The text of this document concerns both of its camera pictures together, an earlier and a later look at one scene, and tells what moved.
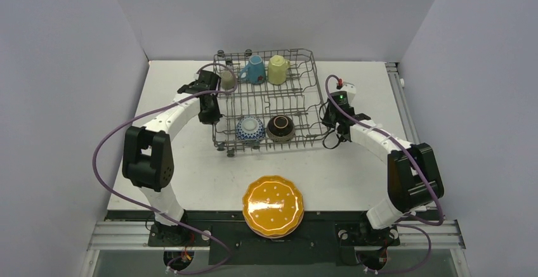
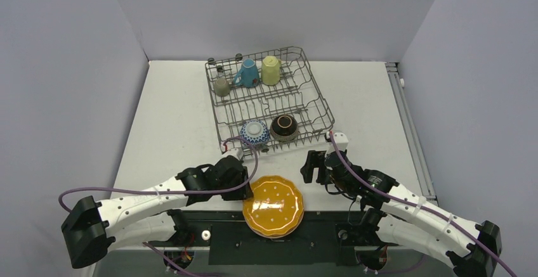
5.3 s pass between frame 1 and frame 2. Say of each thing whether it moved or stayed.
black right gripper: moved
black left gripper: moved
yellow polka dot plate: stayed
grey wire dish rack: stayed
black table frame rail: stayed
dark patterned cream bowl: stayed
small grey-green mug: moved
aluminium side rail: stayed
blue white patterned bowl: moved
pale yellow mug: moved
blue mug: moved
